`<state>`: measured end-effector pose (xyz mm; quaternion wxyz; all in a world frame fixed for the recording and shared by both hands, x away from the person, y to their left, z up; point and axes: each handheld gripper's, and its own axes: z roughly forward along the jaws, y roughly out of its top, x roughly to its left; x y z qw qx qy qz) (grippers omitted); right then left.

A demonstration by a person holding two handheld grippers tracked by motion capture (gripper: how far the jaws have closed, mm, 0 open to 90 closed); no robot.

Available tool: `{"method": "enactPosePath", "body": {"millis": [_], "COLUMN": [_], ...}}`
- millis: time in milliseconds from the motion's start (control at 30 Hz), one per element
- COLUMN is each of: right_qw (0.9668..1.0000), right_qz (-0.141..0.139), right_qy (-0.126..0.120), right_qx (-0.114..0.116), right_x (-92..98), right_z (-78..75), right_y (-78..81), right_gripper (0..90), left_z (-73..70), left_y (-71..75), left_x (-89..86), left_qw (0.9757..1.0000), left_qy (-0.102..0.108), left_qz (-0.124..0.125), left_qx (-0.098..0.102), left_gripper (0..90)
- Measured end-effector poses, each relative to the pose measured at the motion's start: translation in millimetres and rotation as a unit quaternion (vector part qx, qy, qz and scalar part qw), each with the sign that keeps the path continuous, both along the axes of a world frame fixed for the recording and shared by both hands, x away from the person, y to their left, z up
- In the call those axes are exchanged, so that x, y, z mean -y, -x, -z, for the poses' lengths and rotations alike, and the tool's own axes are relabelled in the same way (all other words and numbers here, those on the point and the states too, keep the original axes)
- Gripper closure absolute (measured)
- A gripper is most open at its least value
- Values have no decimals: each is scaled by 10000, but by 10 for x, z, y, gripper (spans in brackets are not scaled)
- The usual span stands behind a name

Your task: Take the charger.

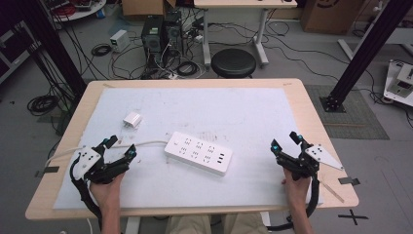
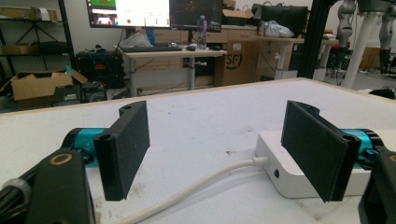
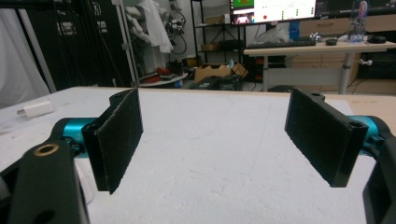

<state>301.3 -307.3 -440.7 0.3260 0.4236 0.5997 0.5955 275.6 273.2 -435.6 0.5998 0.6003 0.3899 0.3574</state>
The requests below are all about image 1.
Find thin wooden stick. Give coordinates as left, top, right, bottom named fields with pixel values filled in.
left=319, top=179, right=346, bottom=204

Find small cardboard box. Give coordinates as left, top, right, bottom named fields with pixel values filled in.
left=121, top=0, right=177, bottom=18

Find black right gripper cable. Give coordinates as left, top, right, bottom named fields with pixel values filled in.
left=266, top=174, right=321, bottom=232

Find black round stool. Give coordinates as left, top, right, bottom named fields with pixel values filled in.
left=210, top=48, right=258, bottom=79

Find white power supply box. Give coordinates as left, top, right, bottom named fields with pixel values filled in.
left=109, top=29, right=131, bottom=54

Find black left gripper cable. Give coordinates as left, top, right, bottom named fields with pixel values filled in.
left=69, top=155, right=103, bottom=230

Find white power strip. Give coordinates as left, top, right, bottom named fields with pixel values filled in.
left=164, top=131, right=234, bottom=177

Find person's legs in shorts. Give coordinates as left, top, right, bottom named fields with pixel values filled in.
left=165, top=212, right=271, bottom=234

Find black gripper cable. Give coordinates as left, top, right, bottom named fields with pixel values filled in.
left=69, top=155, right=103, bottom=230
left=266, top=174, right=321, bottom=232

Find white foam mat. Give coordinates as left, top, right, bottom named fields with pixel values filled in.
left=53, top=86, right=324, bottom=210

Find black computer tower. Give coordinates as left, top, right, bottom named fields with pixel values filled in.
left=163, top=10, right=185, bottom=57
left=140, top=14, right=166, bottom=68

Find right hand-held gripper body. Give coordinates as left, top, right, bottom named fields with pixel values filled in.
left=276, top=143, right=345, bottom=181

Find black tape cross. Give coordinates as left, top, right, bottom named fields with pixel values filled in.
left=337, top=209, right=370, bottom=226

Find person's left hand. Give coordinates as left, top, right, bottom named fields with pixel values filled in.
left=89, top=172, right=127, bottom=210

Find white charger adapter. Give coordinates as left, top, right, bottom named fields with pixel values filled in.
left=122, top=111, right=143, bottom=130

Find grey floor mat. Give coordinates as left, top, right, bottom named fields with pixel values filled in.
left=304, top=84, right=391, bottom=141

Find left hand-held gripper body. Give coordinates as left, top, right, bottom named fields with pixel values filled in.
left=69, top=142, right=131, bottom=185

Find black tape strip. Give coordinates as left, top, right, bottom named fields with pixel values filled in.
left=34, top=166, right=60, bottom=178
left=337, top=176, right=361, bottom=186

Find round white table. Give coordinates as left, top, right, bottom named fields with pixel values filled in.
left=41, top=0, right=108, bottom=23

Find black aluminium stand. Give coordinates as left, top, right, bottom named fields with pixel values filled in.
left=18, top=0, right=88, bottom=97
left=319, top=0, right=413, bottom=114

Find large cardboard box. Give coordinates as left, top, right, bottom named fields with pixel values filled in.
left=299, top=0, right=365, bottom=36

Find white-legged background desk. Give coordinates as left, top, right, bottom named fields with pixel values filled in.
left=193, top=0, right=298, bottom=68

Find white power strip cable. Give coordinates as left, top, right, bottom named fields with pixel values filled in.
left=44, top=138, right=170, bottom=168

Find white device with boards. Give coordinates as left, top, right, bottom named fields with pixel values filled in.
left=383, top=58, right=413, bottom=108

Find light wooden table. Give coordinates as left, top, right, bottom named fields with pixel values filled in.
left=24, top=77, right=360, bottom=234

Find person's right hand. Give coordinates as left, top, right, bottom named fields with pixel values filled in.
left=281, top=169, right=313, bottom=210

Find coiled black cable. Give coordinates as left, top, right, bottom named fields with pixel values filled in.
left=175, top=60, right=201, bottom=78
left=91, top=43, right=113, bottom=58
left=26, top=94, right=60, bottom=117

